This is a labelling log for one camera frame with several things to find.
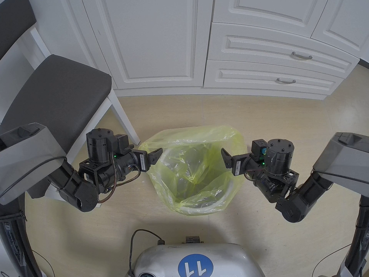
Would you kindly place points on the white wardrobe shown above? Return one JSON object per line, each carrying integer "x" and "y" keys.
{"x": 161, "y": 24}

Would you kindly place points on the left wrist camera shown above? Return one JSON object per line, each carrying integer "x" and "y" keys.
{"x": 123, "y": 143}

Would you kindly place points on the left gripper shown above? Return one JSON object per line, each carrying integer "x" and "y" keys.
{"x": 135, "y": 163}

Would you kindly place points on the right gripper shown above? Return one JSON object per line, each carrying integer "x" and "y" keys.
{"x": 248, "y": 164}

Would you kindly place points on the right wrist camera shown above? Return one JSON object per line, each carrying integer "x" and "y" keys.
{"x": 256, "y": 147}

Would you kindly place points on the yellow plastic bag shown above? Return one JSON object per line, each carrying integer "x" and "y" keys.
{"x": 201, "y": 143}

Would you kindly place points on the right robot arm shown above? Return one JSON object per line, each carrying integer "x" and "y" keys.
{"x": 340, "y": 160}

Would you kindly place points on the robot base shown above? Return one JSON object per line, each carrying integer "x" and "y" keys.
{"x": 230, "y": 258}

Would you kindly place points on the white trash bin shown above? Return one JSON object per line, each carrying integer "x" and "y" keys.
{"x": 214, "y": 205}

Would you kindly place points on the white chair dark grey seat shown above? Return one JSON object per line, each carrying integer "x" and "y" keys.
{"x": 57, "y": 97}

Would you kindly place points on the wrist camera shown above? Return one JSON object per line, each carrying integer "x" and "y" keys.
{"x": 123, "y": 143}
{"x": 256, "y": 147}

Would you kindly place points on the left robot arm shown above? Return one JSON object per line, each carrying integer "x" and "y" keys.
{"x": 28, "y": 154}

